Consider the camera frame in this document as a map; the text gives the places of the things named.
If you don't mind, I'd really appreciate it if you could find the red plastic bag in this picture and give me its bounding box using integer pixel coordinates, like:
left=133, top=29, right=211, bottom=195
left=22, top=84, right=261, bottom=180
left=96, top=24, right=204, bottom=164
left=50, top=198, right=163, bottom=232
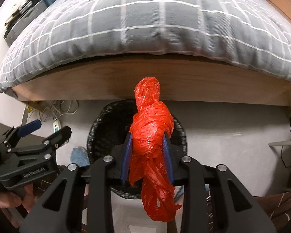
left=129, top=77, right=181, bottom=222

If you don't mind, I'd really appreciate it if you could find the blue slipper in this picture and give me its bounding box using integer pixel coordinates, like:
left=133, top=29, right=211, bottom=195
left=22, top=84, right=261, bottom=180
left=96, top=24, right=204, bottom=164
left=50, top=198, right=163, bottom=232
left=70, top=146, right=90, bottom=167

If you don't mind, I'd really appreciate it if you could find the grey checked bed sheet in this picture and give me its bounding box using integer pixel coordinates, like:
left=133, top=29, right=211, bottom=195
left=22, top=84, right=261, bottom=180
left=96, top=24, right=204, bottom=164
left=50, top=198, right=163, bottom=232
left=0, top=0, right=291, bottom=93

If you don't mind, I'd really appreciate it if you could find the black lined trash bin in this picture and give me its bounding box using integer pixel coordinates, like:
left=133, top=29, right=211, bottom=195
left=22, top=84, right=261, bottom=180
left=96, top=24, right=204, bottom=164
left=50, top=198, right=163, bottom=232
left=87, top=99, right=188, bottom=199

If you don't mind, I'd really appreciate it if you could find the person's left hand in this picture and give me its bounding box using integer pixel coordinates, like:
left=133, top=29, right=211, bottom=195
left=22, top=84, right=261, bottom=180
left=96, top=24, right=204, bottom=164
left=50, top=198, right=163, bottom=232
left=0, top=184, right=35, bottom=212

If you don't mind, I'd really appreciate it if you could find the grey suitcase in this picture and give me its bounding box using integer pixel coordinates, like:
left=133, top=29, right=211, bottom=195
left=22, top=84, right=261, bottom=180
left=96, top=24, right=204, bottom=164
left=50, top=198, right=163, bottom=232
left=4, top=1, right=47, bottom=47

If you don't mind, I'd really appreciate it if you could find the wooden bed frame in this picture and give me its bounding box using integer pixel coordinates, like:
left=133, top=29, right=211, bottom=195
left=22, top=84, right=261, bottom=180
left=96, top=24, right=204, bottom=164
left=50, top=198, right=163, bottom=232
left=13, top=55, right=291, bottom=107

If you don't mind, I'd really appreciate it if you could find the white power strip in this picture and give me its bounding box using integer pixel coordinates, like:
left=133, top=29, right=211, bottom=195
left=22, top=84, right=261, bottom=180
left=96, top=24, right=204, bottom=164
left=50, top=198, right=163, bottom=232
left=53, top=119, right=61, bottom=133

